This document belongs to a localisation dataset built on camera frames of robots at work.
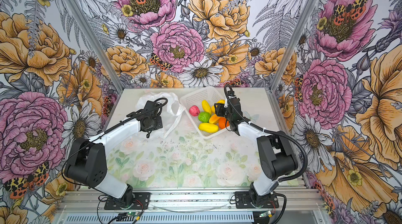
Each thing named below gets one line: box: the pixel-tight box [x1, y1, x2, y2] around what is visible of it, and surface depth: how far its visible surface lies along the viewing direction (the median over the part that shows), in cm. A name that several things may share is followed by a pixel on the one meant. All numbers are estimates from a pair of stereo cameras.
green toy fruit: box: [197, 111, 211, 123], surface depth 101 cm
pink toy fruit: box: [188, 105, 201, 117], surface depth 104 cm
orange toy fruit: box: [218, 116, 230, 130], surface depth 98 cm
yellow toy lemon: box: [198, 122, 219, 133], surface depth 96 cm
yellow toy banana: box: [201, 99, 212, 116], surface depth 107 cm
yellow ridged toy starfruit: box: [208, 113, 221, 125], surface depth 101 cm
